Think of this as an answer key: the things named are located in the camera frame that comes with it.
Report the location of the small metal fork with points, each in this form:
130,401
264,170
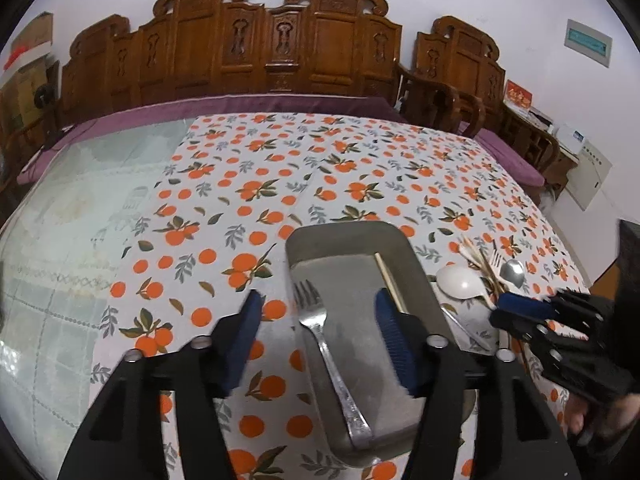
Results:
495,261

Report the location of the person's right hand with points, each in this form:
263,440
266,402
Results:
575,417

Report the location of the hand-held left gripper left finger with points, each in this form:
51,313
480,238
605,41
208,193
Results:
242,345

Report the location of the white plastic spoon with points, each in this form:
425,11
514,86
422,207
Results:
457,281

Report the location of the carved wooden sofa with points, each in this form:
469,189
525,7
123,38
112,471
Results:
200,45

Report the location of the orange print tablecloth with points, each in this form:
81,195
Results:
240,170

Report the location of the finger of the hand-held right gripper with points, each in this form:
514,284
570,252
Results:
522,306
520,327

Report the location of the large metal fork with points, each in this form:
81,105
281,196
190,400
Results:
311,312

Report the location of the wooden chopstick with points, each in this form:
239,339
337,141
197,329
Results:
477,260
480,274
385,272

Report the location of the white board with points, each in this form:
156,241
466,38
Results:
592,175

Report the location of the red box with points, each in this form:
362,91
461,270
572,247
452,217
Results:
518,94

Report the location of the carved wooden armchair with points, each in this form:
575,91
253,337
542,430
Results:
462,55

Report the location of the metal tray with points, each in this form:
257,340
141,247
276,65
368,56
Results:
350,320

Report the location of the dark wooden chair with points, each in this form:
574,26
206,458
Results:
430,97
472,112

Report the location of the short purple seat cushion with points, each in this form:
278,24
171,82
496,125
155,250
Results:
510,157

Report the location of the black round device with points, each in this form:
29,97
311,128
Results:
44,94

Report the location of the metal spoon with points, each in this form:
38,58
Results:
512,272

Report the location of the long purple seat cushion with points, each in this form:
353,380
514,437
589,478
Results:
125,120

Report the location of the slim metal utensil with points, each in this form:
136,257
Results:
465,326

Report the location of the white device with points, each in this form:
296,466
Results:
570,137

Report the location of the cardboard box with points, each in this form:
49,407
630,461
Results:
32,40

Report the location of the grey wall panel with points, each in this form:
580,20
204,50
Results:
589,42

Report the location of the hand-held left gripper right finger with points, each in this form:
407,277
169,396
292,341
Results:
395,345

